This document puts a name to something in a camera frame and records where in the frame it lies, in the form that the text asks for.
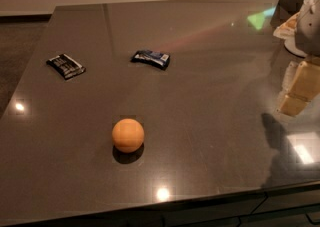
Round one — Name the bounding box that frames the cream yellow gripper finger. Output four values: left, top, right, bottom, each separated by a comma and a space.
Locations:
278, 56, 320, 117

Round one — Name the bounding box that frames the orange fruit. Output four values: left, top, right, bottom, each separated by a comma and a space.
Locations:
112, 119, 144, 153

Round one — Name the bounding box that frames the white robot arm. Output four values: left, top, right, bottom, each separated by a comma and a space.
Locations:
274, 0, 320, 117

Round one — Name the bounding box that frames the black rxbar chocolate wrapper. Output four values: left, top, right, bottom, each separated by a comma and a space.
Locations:
46, 54, 86, 80

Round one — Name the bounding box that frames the dark box in corner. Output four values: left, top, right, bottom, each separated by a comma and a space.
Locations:
270, 0, 304, 27

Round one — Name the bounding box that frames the blue snack bar wrapper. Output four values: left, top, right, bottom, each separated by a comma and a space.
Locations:
131, 50, 170, 70

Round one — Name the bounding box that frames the white round base plate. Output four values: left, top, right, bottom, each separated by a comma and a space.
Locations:
284, 37, 307, 58

